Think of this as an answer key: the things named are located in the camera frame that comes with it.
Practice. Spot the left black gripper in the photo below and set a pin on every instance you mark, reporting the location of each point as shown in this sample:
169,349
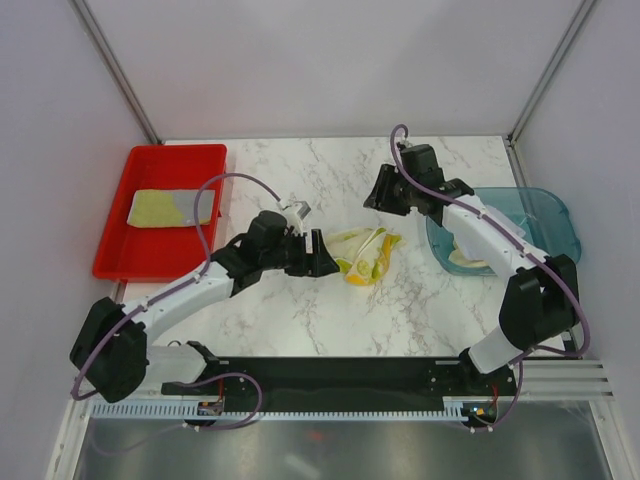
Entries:
317,264

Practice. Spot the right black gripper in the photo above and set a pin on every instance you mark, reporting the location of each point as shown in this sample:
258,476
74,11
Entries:
380,195

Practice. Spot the yellow patterned towel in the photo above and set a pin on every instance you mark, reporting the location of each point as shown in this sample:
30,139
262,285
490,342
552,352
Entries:
363,255

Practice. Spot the grey frog towel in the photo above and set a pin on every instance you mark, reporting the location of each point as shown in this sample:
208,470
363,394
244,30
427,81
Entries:
154,208

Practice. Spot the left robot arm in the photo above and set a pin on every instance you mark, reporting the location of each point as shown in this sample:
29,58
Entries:
111,351

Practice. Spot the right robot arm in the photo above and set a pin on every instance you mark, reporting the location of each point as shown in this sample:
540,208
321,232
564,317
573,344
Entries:
541,297

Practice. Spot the cream towel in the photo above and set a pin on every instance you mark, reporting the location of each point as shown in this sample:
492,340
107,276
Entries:
456,257

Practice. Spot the red plastic bin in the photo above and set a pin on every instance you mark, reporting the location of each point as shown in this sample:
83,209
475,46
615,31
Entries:
131,254

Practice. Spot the blue transparent plastic tub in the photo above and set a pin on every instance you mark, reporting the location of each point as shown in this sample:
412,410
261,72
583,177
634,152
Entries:
541,214

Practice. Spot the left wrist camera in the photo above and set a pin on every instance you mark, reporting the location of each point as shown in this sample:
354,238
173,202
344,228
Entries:
295,213

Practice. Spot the right aluminium frame post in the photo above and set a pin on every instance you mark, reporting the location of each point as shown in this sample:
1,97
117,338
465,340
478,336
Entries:
560,53

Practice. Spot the aluminium frame post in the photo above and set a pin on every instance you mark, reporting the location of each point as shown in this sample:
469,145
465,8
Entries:
98,39
560,53

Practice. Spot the aluminium front rail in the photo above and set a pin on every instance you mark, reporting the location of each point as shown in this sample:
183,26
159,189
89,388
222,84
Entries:
562,379

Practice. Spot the white cable duct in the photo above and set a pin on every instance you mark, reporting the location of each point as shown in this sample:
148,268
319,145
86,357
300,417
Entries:
192,410

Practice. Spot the left aluminium frame post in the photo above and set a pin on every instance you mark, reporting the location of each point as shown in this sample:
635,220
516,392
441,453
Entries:
98,39

